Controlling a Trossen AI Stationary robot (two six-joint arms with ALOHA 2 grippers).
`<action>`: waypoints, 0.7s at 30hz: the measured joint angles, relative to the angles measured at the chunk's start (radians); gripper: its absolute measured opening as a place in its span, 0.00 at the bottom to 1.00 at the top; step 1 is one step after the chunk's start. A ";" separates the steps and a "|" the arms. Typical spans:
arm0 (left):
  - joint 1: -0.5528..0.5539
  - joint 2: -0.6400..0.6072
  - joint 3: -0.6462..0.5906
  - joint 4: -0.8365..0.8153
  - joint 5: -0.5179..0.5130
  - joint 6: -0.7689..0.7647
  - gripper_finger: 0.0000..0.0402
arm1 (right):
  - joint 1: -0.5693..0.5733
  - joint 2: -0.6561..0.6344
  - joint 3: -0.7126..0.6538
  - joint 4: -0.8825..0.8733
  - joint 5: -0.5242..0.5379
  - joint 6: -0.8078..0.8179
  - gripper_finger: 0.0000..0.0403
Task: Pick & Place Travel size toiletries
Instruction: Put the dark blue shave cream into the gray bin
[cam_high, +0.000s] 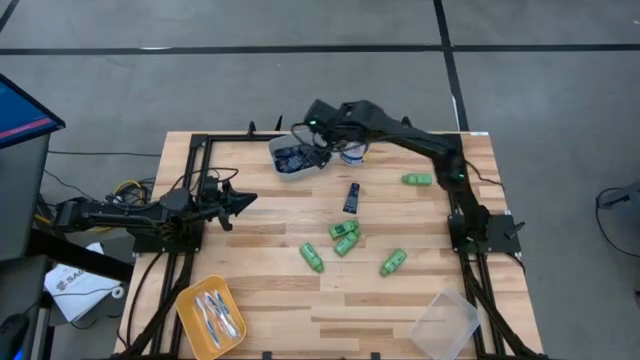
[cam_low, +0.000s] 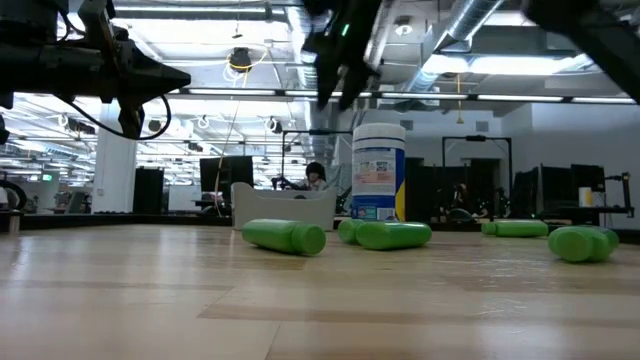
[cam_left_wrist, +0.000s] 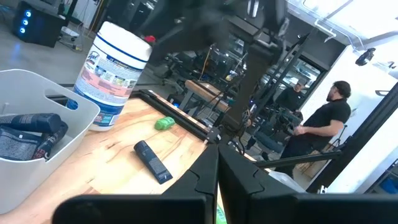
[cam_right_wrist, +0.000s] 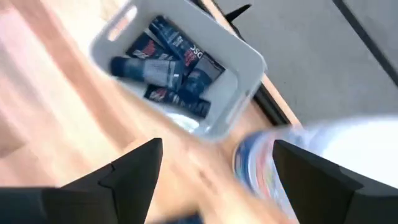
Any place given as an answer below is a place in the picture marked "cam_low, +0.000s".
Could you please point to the bright ceiling light panel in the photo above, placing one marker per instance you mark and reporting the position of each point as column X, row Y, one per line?
column 500, row 65

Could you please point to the black tall cabinet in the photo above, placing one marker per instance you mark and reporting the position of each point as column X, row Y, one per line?
column 148, row 190

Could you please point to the white disinfecting wipes canister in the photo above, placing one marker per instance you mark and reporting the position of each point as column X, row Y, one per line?
column 377, row 170

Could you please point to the white ceiling sensor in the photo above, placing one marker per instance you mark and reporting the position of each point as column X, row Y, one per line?
column 403, row 27

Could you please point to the black background workstation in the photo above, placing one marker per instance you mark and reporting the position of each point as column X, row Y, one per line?
column 550, row 190

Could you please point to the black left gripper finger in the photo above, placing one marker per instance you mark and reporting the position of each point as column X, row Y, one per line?
column 131, row 115
column 135, row 62

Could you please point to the green exit sign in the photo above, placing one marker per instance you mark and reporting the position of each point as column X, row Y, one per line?
column 46, row 177

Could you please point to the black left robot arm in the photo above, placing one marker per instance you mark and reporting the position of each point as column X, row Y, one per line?
column 25, row 65

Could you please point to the long linear ceiling light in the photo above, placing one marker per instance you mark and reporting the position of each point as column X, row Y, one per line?
column 235, row 92

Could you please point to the grey plastic bin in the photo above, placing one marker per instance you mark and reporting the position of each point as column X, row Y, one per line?
column 280, row 210

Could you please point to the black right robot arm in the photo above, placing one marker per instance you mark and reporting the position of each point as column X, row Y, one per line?
column 600, row 35

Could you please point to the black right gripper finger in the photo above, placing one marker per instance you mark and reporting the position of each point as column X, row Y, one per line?
column 357, row 80
column 327, row 70

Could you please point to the black metal table frame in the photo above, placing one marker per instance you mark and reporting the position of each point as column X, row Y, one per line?
column 125, row 222

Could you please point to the black wheel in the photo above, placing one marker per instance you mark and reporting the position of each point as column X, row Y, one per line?
column 22, row 192

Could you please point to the black desk monitor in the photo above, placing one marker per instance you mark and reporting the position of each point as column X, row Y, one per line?
column 235, row 172

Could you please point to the person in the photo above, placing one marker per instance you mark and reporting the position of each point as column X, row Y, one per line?
column 315, row 175
column 462, row 197

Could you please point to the black background gantry frame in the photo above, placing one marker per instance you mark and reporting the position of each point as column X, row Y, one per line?
column 475, row 138
column 300, row 132

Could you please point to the white structural column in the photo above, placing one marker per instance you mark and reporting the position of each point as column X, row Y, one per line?
column 115, row 170

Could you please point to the green travel bottle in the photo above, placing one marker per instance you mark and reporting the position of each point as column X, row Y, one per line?
column 582, row 242
column 350, row 231
column 285, row 236
column 515, row 228
column 392, row 235

